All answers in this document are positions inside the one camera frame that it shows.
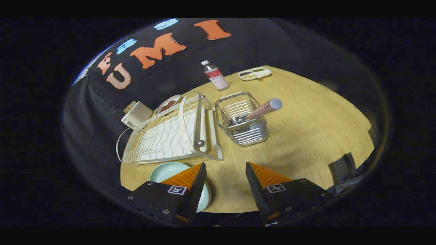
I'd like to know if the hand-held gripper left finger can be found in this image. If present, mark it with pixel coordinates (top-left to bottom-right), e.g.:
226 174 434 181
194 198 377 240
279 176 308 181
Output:
126 162 207 224

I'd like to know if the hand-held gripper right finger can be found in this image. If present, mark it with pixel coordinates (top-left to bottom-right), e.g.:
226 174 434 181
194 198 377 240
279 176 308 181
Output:
245 162 336 226

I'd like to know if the pale green plate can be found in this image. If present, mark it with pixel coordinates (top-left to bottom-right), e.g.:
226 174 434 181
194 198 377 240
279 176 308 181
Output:
149 162 212 213

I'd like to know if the metal wire basket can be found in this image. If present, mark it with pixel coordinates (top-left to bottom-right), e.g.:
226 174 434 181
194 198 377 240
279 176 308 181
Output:
215 91 269 147

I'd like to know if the white wire dish rack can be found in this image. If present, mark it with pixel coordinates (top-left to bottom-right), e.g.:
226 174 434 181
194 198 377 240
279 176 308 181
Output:
116 91 223 165

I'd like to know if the spoon with red checked handle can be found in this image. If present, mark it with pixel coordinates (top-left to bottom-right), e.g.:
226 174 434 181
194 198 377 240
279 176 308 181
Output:
229 98 283 126

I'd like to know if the white oval plate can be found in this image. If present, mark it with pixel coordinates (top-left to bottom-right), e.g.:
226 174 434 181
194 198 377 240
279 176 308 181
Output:
155 95 182 115

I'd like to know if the white toaster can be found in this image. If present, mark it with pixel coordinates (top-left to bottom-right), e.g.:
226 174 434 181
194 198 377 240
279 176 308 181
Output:
121 101 154 129

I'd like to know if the clear bottle with red label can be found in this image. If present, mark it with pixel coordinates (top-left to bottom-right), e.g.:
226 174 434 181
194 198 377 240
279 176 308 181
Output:
201 60 229 91

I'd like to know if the white divided tray of beans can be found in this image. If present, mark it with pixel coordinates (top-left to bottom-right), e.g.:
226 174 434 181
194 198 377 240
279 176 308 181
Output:
238 67 272 81

